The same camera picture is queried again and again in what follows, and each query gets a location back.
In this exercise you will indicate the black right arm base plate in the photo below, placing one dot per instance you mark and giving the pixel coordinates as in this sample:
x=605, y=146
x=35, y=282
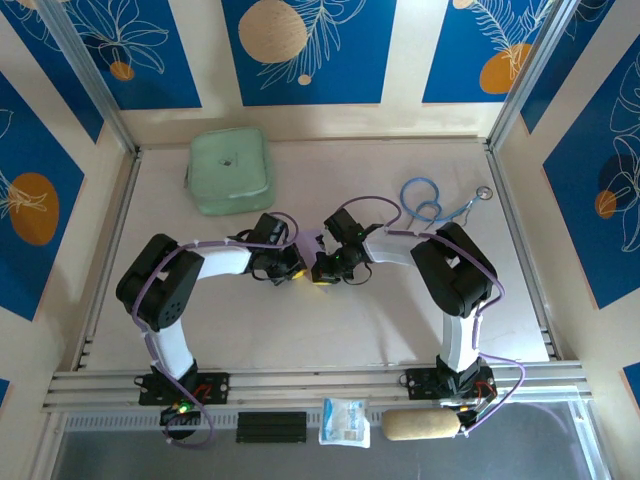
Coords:
x=420, y=384

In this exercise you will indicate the beige foam roll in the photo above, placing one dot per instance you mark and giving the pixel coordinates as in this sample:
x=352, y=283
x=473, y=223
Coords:
x=420, y=425

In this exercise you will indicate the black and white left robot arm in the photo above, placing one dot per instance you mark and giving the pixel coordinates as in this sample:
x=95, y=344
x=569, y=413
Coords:
x=170, y=345

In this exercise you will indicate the blue stethoscope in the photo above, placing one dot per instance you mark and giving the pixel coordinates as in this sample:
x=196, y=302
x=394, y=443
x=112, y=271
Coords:
x=484, y=192

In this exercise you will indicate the lilac square paper sheet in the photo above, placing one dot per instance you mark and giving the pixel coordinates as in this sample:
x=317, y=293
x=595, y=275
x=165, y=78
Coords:
x=310, y=242

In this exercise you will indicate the black ridged block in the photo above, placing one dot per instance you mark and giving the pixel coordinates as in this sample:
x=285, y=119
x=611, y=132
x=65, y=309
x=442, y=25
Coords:
x=271, y=427

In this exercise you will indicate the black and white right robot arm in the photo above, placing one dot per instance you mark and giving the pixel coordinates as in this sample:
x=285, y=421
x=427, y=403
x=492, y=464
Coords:
x=450, y=270

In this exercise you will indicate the mint green zip case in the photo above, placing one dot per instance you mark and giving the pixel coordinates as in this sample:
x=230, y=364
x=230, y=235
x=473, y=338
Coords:
x=230, y=167

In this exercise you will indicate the aluminium corner post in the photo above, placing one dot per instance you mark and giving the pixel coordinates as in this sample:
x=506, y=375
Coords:
x=530, y=70
x=85, y=70

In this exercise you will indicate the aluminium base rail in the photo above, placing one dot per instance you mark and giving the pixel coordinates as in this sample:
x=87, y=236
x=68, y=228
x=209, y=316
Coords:
x=310, y=385

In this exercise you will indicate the aluminium side rail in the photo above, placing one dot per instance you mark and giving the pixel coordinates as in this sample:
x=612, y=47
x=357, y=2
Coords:
x=112, y=250
x=520, y=240

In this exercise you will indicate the white blue plastic packet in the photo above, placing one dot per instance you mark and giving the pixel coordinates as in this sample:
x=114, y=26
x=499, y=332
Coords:
x=345, y=422

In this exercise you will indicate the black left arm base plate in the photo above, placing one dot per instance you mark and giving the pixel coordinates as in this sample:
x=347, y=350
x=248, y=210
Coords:
x=215, y=387

